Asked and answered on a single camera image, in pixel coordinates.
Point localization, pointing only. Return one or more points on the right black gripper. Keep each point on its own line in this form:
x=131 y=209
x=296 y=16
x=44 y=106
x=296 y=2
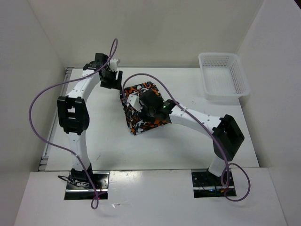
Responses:
x=143 y=107

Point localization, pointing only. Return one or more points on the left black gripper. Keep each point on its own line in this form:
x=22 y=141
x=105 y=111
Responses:
x=116 y=84

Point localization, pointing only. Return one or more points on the camouflage orange black shorts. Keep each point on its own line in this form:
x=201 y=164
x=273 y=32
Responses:
x=139 y=122

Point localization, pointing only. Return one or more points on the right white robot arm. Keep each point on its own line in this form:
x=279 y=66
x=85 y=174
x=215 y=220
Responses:
x=224 y=131

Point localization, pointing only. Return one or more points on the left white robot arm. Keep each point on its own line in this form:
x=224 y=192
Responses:
x=73 y=114

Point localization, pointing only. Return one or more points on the white plastic basket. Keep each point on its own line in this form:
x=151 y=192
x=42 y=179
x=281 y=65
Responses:
x=223 y=76

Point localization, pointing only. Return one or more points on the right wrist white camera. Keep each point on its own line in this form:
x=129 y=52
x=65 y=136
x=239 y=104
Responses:
x=133 y=101

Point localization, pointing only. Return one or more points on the wrist white camera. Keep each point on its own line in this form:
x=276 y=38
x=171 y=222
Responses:
x=113 y=65
x=133 y=101

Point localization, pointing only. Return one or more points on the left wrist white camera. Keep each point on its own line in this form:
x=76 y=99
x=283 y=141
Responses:
x=113 y=65

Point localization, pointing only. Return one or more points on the aluminium table edge rail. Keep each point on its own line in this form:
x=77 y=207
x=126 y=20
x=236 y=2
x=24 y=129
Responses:
x=44 y=157

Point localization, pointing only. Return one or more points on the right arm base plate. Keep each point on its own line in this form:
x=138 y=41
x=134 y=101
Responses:
x=207 y=185

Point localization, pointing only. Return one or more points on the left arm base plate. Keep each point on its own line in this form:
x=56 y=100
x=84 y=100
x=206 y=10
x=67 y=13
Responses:
x=77 y=190

